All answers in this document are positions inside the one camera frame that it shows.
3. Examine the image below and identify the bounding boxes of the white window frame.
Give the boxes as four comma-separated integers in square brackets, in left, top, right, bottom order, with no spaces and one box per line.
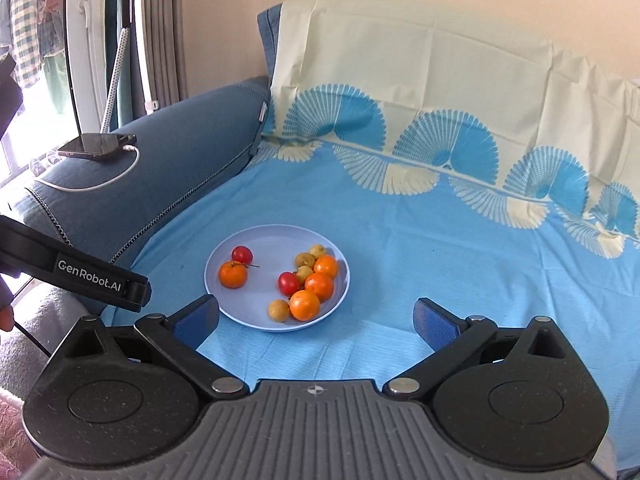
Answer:
[62,0,108,136]

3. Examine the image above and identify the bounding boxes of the black box-shaped object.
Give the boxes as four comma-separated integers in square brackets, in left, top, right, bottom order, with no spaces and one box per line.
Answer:
[0,51,24,138]

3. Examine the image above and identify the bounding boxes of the blue fan-print sheet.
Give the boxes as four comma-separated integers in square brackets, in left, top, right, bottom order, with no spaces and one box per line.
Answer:
[102,0,640,471]

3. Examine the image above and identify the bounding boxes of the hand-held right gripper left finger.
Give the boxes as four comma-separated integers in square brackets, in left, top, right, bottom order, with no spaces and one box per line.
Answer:
[62,294,251,402]

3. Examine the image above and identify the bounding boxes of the grey curtain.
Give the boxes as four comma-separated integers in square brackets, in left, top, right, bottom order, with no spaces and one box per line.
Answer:
[117,0,188,126]

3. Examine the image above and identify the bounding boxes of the pink cloth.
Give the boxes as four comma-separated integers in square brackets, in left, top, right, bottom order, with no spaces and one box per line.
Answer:
[0,390,31,456]

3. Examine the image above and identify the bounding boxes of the green garment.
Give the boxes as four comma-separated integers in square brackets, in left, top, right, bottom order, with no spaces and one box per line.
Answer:
[42,55,68,116]

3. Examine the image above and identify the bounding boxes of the grey fluffy blanket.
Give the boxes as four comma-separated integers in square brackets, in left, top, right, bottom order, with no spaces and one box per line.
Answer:
[0,300,76,401]

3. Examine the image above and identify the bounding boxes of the orange mandarin with stem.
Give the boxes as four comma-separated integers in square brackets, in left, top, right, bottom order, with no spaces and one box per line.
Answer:
[218,260,261,290]

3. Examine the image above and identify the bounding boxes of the pale blue plate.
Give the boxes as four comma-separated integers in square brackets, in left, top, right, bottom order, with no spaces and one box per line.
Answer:
[204,225,351,333]

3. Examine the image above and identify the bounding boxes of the black smartphone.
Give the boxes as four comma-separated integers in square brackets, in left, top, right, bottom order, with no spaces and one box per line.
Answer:
[57,132,138,162]

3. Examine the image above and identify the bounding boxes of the plaid shirt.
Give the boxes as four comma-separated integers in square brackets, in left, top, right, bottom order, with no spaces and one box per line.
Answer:
[10,0,43,88]

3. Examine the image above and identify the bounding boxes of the blue sofa armrest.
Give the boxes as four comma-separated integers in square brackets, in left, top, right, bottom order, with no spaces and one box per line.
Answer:
[15,4,286,321]

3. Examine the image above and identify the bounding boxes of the garment steamer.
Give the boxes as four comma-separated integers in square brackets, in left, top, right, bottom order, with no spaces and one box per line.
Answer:
[95,0,183,133]

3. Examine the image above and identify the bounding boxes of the black coiled cable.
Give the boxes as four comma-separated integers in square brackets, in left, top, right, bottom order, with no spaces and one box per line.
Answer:
[47,205,76,249]

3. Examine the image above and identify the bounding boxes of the white charging cable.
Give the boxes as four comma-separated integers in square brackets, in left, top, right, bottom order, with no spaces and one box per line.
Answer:
[32,145,141,193]

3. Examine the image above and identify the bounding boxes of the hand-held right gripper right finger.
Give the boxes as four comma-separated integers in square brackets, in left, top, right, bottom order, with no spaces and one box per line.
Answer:
[382,297,576,401]

